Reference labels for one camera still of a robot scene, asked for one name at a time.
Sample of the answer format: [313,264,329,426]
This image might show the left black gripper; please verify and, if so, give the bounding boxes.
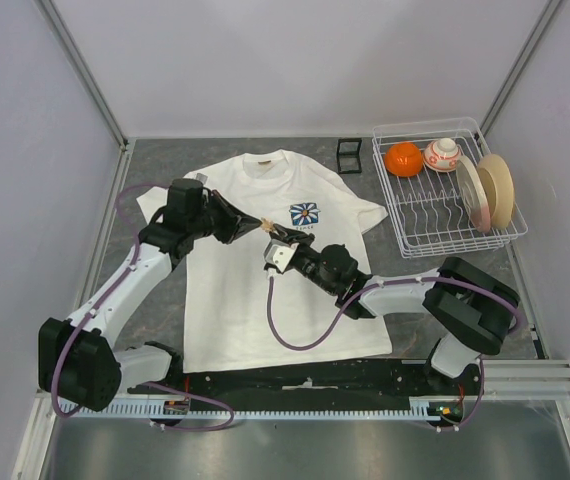
[189,191,261,245]

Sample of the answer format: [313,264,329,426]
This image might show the small beige brooch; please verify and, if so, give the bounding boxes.
[260,218,278,234]

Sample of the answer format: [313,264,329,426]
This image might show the white t-shirt with flower print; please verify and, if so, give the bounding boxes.
[135,149,394,375]

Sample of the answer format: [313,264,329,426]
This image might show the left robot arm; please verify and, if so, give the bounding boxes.
[38,179,261,415]

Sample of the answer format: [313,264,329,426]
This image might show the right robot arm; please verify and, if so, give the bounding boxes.
[263,222,526,394]

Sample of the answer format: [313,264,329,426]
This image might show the black square box far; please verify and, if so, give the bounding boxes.
[336,138,363,175]

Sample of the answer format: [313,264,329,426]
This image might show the white bowl orange circles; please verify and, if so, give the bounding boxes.
[423,137,462,173]

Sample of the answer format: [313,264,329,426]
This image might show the white plate pink rim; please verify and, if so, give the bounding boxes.
[455,155,491,234]

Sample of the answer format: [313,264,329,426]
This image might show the beige plate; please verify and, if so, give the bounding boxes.
[477,154,515,230]

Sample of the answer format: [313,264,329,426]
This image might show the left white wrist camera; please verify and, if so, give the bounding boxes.
[185,172,208,185]

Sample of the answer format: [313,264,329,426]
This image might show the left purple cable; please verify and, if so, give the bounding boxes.
[50,182,236,432]

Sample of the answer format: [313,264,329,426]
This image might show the white wire dish rack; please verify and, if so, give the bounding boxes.
[372,117,528,259]

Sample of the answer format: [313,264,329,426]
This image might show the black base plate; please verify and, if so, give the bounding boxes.
[129,359,484,421]

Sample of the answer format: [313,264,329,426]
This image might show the light blue cable duct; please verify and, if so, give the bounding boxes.
[75,396,454,421]

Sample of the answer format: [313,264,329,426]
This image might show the aluminium frame rail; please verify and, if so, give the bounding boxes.
[34,357,570,401]

